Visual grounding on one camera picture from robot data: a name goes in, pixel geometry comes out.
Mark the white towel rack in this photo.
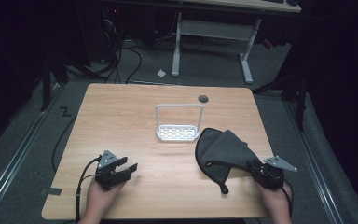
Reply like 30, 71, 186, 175
155, 103, 205, 143

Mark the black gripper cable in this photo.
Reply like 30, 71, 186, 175
75, 156, 103, 224
280, 178, 295, 217

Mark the black floor cable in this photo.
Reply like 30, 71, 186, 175
51, 114, 78, 174

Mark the metal floor rail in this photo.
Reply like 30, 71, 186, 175
0, 83, 63, 220
283, 100, 345, 224

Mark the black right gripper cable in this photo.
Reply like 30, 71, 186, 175
280, 178, 295, 217

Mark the bundle of black floor cables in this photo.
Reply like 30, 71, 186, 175
101, 6, 144, 85

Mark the dark grey towel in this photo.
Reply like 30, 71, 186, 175
194, 127, 265, 196

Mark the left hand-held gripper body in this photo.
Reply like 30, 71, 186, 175
94, 149, 131, 191

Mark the black stand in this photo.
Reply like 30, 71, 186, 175
39, 50, 70, 113
252, 69, 310, 133

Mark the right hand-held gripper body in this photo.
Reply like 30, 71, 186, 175
250, 155, 298, 191

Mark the white-legged desk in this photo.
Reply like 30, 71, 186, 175
171, 0, 303, 85

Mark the black tape strip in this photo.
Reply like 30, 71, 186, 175
44, 186, 63, 197

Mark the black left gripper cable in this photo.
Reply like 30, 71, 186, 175
75, 156, 103, 224

